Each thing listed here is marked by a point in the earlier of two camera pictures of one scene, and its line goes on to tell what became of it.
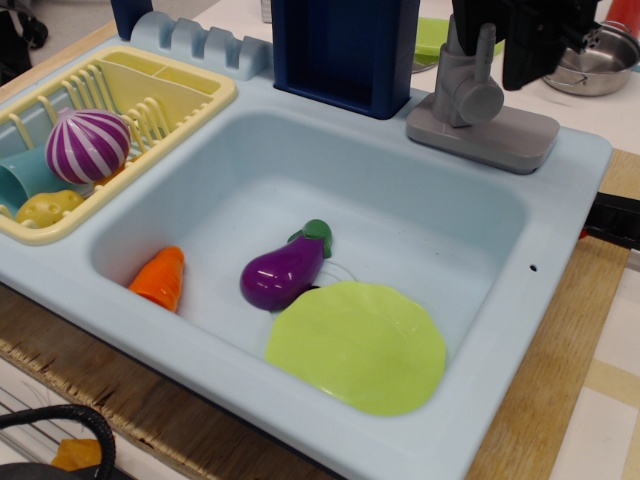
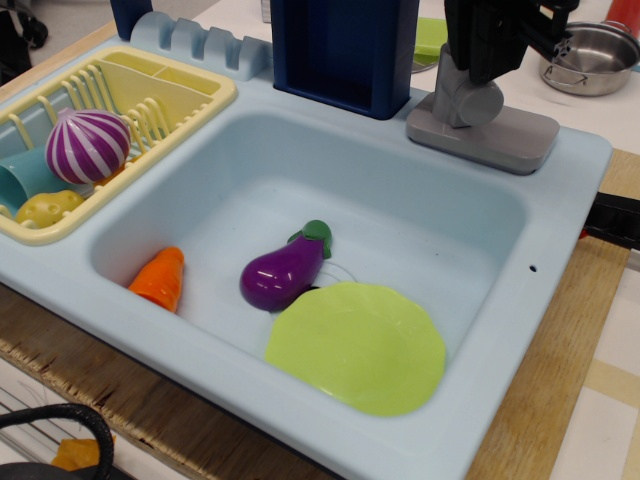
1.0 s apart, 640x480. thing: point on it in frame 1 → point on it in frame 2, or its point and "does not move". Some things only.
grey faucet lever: (482, 98) does not move
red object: (626, 12) does not move
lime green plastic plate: (368, 348) does not move
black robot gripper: (529, 58) → (488, 37)
